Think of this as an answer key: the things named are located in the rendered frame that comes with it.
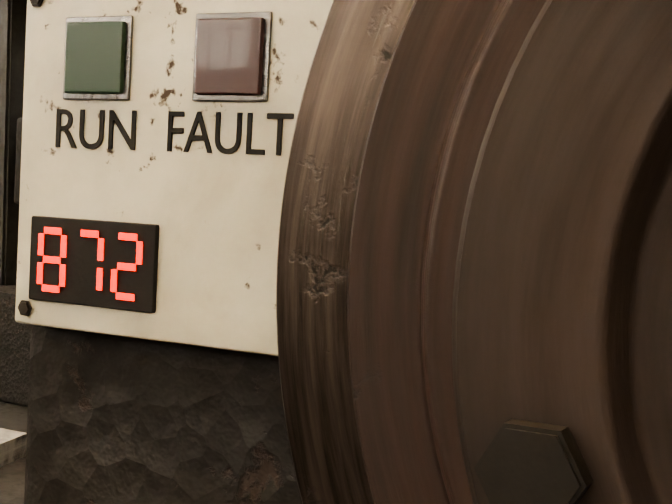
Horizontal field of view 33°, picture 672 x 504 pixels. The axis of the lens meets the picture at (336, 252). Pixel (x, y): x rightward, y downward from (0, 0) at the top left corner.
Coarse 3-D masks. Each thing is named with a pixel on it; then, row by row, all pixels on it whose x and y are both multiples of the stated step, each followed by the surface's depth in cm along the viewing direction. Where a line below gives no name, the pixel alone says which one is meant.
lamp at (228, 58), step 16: (208, 32) 54; (224, 32) 54; (240, 32) 53; (256, 32) 53; (208, 48) 54; (224, 48) 54; (240, 48) 53; (256, 48) 53; (208, 64) 54; (224, 64) 54; (240, 64) 54; (256, 64) 53; (208, 80) 54; (224, 80) 54; (240, 80) 54; (256, 80) 53
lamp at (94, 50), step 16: (80, 32) 58; (96, 32) 57; (112, 32) 57; (80, 48) 58; (96, 48) 57; (112, 48) 57; (80, 64) 58; (96, 64) 57; (112, 64) 57; (64, 80) 58; (80, 80) 58; (96, 80) 57; (112, 80) 57
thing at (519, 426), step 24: (504, 432) 25; (528, 432) 25; (552, 432) 25; (504, 456) 25; (528, 456) 25; (552, 456) 25; (576, 456) 25; (480, 480) 25; (504, 480) 25; (528, 480) 25; (552, 480) 25; (576, 480) 24
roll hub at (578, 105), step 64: (576, 0) 25; (640, 0) 24; (512, 64) 26; (576, 64) 25; (640, 64) 24; (512, 128) 26; (576, 128) 25; (640, 128) 24; (512, 192) 26; (576, 192) 25; (640, 192) 25; (512, 256) 26; (576, 256) 25; (640, 256) 25; (512, 320) 26; (576, 320) 25; (640, 320) 25; (512, 384) 26; (576, 384) 25; (640, 384) 25; (640, 448) 25
